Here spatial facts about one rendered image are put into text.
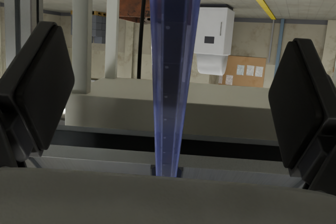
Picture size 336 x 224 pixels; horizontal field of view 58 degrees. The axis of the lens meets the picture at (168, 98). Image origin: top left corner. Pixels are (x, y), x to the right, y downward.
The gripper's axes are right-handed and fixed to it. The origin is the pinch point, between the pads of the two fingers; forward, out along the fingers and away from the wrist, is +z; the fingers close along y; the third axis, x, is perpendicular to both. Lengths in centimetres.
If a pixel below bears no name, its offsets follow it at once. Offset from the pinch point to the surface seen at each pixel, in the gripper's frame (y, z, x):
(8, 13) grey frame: -24.3, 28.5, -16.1
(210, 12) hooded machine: 65, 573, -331
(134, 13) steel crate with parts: -46, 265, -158
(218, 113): 8.9, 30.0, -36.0
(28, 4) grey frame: -21.4, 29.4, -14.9
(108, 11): -19, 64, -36
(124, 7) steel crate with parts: -57, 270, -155
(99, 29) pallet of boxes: -268, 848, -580
